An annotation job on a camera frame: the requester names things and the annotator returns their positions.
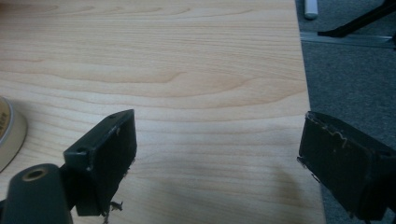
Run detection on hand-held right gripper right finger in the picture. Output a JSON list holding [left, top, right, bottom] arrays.
[[296, 110, 396, 222]]

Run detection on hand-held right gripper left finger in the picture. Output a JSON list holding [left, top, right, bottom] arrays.
[[63, 108, 138, 217]]

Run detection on black stand leg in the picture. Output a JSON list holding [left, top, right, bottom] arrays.
[[317, 0, 396, 38]]

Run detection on white cylindrical leg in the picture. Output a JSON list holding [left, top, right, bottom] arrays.
[[304, 0, 319, 21]]

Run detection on grey metal floor rail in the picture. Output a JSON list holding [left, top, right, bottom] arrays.
[[300, 31, 396, 49]]

